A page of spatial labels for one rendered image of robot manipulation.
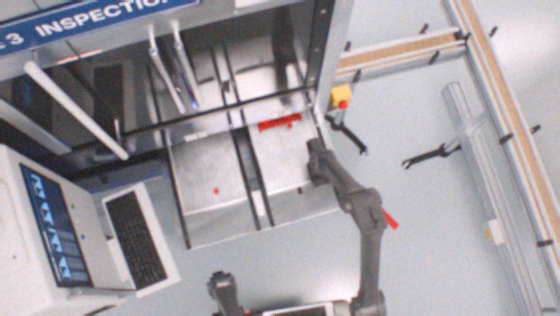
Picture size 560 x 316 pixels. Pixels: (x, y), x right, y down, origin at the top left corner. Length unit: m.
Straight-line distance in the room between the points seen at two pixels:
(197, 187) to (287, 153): 0.39
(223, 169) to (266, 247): 0.93
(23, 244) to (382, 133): 2.21
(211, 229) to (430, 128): 1.65
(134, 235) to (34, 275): 0.75
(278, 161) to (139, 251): 0.68
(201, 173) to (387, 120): 1.42
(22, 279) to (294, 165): 1.12
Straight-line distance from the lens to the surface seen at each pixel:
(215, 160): 2.08
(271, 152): 2.07
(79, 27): 1.17
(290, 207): 2.02
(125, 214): 2.17
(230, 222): 2.02
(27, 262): 1.47
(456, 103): 2.66
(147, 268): 2.11
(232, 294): 1.47
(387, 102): 3.16
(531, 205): 2.23
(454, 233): 3.07
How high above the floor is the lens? 2.88
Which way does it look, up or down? 75 degrees down
